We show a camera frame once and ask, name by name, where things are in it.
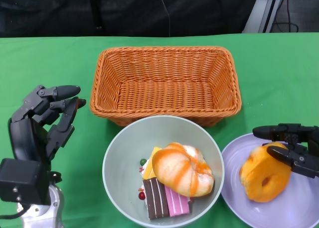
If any lavender round plate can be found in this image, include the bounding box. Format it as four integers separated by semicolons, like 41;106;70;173
220;132;319;228

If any orange ring-shaped bread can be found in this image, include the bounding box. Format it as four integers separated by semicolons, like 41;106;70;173
239;142;292;203

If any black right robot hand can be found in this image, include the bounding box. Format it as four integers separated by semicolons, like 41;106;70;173
252;123;319;180

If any black floor cable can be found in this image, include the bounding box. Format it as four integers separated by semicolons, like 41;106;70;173
273;0;299;33

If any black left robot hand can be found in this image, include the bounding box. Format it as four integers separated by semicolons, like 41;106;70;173
7;84;87;169

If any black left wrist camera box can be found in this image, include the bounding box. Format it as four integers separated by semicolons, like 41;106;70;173
0;158;49;205

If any thin black hanging cable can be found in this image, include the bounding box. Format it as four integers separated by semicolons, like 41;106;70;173
159;0;171;38

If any pale twisted bread orange glaze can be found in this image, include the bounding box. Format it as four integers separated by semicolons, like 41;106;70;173
152;142;215;198

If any green tablecloth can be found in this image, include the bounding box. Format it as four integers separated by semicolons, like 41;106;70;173
0;31;319;228

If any yellow and pink layered cake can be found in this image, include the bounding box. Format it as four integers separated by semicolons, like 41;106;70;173
138;146;162;180

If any brown and pink layered cake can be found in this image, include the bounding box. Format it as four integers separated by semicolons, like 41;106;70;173
138;177;194;221

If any orange wicker basket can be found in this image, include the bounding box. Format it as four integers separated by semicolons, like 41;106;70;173
89;46;242;127

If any black left wrist camera cable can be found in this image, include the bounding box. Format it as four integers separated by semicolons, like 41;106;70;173
0;208;28;221

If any grey-green round bowl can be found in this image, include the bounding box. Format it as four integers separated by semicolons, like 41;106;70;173
102;115;225;226

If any black backdrop curtain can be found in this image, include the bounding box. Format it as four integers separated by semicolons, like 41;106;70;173
0;0;260;38

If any aluminium frame stand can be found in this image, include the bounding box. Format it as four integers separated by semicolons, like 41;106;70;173
241;0;285;34

